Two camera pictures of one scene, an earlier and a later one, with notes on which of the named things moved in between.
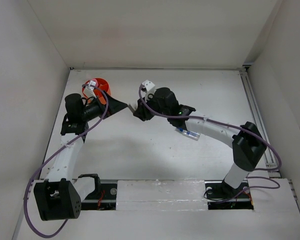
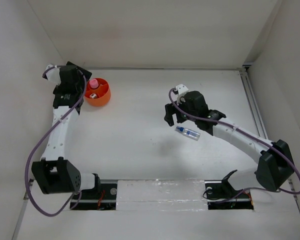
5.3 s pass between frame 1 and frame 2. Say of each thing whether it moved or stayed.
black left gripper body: moved
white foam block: stayed
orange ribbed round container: stayed
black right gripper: moved
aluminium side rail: stayed
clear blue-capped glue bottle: stayed
